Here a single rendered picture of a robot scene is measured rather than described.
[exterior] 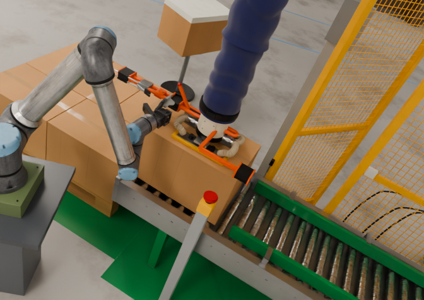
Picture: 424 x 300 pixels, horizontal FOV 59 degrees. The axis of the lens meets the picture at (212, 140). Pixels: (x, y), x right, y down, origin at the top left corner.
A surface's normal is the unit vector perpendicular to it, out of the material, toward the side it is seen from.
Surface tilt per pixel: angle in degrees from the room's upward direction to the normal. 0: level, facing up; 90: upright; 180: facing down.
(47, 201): 0
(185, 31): 90
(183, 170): 90
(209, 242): 90
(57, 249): 0
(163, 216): 90
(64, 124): 0
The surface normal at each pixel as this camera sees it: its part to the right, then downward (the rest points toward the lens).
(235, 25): -0.77, 0.37
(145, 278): 0.30, -0.74
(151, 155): -0.43, 0.47
